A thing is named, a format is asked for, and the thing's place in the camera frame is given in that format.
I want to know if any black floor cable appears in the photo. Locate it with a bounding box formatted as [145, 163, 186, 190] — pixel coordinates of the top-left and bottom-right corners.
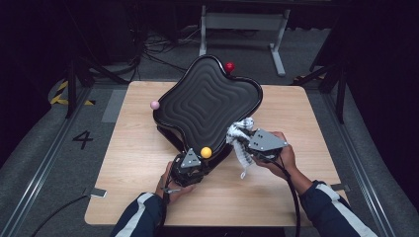
[29, 195, 91, 237]

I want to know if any person's right hand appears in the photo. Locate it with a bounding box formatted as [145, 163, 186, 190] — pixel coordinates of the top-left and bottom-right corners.
[252, 131, 298, 182]

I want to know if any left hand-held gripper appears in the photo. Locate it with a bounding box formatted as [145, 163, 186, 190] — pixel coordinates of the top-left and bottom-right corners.
[169, 147, 212, 188]

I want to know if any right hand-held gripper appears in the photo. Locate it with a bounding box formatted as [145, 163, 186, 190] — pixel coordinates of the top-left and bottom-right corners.
[238, 128, 289, 163]

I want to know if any grey metal table frame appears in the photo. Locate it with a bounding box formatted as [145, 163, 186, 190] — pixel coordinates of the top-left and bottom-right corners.
[198, 4, 292, 77]

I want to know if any grey tape piece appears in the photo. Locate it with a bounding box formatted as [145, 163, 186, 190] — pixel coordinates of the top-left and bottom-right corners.
[82, 187, 109, 199]
[331, 183, 351, 193]

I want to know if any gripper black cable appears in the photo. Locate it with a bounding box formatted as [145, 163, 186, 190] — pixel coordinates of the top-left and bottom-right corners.
[158, 171, 173, 237]
[268, 157, 301, 237]

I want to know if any yellow black hazard tape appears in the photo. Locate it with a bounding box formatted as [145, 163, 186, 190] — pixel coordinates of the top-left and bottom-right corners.
[48, 80, 97, 107]

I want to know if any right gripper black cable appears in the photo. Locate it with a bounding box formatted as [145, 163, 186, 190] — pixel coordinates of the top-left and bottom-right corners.
[268, 157, 301, 237]

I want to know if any white patterned cloth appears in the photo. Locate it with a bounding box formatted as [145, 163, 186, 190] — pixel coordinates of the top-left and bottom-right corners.
[225, 117, 257, 180]

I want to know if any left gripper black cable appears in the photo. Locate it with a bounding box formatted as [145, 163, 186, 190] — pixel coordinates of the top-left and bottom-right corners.
[158, 171, 173, 237]

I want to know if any black wavy tray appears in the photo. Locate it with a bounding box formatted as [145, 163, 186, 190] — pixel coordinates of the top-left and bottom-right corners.
[152, 54, 264, 172]

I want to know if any metal floor rail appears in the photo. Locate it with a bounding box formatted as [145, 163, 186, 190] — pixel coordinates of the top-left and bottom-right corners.
[0, 87, 93, 237]
[324, 93, 396, 237]

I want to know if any tangle of black floor cables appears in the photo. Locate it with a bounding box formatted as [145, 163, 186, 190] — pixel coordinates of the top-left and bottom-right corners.
[129, 29, 202, 83]

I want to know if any person's left hand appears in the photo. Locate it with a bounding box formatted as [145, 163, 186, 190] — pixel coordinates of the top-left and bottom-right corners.
[155, 161, 198, 204]

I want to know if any black tripod stand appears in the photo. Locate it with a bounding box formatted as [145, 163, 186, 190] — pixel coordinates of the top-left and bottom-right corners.
[64, 55, 127, 119]
[291, 58, 347, 124]

